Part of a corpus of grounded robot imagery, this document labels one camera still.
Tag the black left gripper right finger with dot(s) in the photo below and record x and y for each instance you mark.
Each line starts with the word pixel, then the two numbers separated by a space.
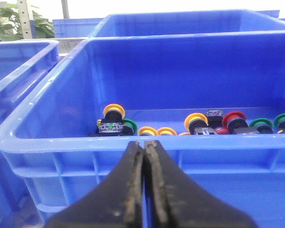
pixel 174 200

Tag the green push button right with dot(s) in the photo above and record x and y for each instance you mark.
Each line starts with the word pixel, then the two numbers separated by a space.
pixel 263 125

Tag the yellow push button upright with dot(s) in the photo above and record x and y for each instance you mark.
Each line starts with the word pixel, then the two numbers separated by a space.
pixel 113 113

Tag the red push button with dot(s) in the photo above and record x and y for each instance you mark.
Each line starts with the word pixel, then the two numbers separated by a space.
pixel 235 122

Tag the green button far right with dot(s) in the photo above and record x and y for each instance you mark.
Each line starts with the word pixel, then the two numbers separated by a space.
pixel 279 123

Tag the perforated metal post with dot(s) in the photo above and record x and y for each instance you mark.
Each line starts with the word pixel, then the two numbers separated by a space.
pixel 26 19

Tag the green push button left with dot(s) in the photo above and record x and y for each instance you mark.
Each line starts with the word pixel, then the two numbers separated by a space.
pixel 129 127

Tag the blue bin with buttons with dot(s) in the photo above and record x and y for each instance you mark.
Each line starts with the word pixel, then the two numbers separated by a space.
pixel 159 80

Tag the green push button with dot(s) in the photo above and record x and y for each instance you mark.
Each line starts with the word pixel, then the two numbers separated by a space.
pixel 129 127
pixel 263 125

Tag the blue bin behind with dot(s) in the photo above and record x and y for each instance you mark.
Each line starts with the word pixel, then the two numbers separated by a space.
pixel 189 22

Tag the blue bin at left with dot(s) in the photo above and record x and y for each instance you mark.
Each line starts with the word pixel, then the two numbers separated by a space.
pixel 23 64

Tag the far blue crate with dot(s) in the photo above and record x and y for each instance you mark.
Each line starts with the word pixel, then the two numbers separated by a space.
pixel 74 28

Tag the black switch block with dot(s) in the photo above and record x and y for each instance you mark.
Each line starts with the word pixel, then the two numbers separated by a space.
pixel 215 117

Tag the yellow push button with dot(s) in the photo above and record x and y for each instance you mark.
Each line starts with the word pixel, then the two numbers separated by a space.
pixel 197 124
pixel 113 113

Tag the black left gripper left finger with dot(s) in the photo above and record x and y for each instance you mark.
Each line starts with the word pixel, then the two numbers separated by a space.
pixel 115 203

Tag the green potted plant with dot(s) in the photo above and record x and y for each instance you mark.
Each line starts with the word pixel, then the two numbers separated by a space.
pixel 10 26

